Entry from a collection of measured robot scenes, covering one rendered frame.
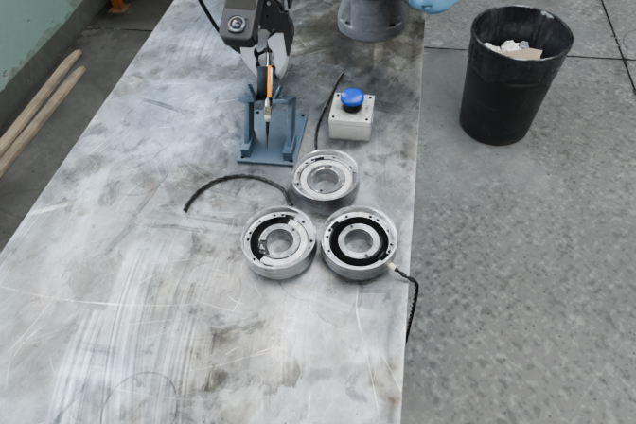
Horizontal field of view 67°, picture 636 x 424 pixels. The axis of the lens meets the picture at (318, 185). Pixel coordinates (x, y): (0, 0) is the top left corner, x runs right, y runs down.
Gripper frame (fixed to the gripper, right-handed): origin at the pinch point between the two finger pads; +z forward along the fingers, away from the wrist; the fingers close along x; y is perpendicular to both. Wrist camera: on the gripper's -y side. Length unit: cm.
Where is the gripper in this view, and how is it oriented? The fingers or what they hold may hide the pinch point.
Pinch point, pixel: (267, 74)
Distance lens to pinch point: 79.7
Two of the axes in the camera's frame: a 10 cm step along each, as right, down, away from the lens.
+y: 1.5, -7.6, 6.3
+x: -9.9, -0.9, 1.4
